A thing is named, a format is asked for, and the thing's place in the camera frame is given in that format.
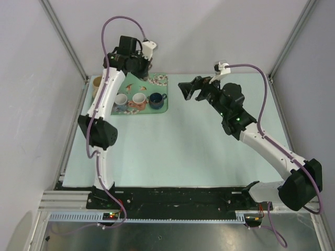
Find grey blue small mug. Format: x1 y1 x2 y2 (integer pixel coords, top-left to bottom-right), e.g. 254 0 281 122
112 94 128 112

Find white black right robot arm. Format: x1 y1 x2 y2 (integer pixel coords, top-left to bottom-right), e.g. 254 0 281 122
178 76 322 211

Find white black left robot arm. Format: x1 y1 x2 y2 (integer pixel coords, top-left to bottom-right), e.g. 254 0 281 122
77 36 158 209

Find grey slotted cable duct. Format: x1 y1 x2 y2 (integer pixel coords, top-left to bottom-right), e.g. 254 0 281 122
49 212 261 224

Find left aluminium frame post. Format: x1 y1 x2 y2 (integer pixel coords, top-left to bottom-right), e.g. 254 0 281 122
39 0 88 82

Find dark blue mug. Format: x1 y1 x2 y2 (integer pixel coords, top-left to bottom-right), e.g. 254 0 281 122
148 93 167 110

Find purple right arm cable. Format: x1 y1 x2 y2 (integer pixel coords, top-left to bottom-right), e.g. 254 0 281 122
225 62 325 248

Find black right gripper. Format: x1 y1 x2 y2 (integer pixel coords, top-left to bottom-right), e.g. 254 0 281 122
178 74 228 118

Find aluminium front rail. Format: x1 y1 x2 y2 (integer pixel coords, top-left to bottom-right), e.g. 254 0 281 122
38 191 319 212

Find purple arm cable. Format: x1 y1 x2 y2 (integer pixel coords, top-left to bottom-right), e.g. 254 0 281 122
225 62 325 248
49 16 147 235

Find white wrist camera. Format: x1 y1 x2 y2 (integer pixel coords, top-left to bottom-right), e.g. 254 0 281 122
141 40 158 61
209 60 231 84

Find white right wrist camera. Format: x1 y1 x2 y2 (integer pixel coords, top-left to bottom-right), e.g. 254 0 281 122
209 60 231 84

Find salmon pink mug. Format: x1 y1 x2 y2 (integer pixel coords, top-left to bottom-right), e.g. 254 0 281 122
128 93 147 111

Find beige round mug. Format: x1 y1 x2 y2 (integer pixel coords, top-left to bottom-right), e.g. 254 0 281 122
92 76 102 99

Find aluminium frame post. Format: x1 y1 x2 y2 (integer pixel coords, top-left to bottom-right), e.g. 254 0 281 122
268 0 319 83
39 0 88 82

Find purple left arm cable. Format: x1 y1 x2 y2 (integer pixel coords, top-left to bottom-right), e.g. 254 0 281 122
49 16 147 235

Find right aluminium frame post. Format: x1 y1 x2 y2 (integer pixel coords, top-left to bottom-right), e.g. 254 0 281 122
268 0 319 83

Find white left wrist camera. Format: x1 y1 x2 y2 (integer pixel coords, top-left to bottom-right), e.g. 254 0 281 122
141 40 158 61

